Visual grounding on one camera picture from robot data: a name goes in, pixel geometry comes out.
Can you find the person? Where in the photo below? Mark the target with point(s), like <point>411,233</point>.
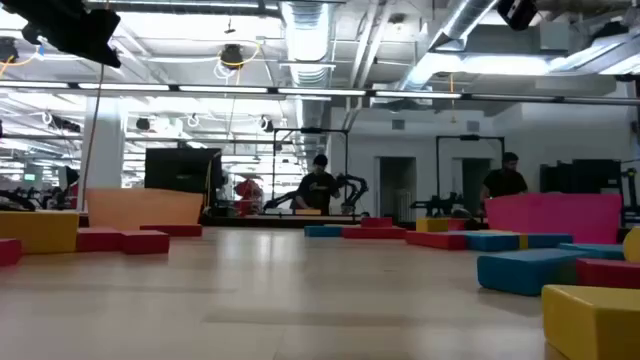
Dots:
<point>504,181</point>
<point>317,187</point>

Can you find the slanted silver ventilation duct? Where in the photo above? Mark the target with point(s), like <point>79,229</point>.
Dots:
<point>462,25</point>

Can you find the yellow wooden block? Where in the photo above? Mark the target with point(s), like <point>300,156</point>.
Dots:
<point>592,322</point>
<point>633,245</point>
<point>37,230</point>
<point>523,241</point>

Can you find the dark doorway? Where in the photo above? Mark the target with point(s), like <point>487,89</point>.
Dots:
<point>475,182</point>

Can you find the long overhead light bar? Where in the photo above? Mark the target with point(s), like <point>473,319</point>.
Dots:
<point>320,92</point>

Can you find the black metal rig frame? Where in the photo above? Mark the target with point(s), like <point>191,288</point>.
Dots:
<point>310,131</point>
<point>470,137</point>

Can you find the black stand with yellow part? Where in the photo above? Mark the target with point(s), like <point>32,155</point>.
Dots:
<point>629,192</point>

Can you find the green exit sign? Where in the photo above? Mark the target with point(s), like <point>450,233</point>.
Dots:
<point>30,176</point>

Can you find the red background object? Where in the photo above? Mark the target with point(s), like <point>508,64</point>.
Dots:
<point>248,192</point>

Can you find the orange plastic bin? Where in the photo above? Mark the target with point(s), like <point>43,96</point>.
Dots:
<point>145,207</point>

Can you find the black monitor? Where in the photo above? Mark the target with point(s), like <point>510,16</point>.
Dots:
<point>182,170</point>

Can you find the white column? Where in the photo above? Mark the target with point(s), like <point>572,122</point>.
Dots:
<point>103,145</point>

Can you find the background black robot arm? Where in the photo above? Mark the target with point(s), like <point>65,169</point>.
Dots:
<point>439,204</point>
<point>280,201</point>
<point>15,201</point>
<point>356,190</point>

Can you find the small yellow wooden cube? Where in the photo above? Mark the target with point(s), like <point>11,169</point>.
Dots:
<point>431,225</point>

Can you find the red plastic bin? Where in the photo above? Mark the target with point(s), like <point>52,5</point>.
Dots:
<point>555,217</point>

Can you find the wide silver ventilation duct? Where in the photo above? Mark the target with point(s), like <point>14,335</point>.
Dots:
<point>307,40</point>

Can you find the white radiator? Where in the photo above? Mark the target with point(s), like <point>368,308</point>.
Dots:
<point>404,206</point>

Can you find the black ceiling device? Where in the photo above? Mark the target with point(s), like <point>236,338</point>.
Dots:
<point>231,55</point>
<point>7,50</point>

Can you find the red wooden arch block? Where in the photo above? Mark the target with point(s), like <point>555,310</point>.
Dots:
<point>456,225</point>

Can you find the black cabinet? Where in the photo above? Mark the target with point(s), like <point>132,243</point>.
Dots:
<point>582,176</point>

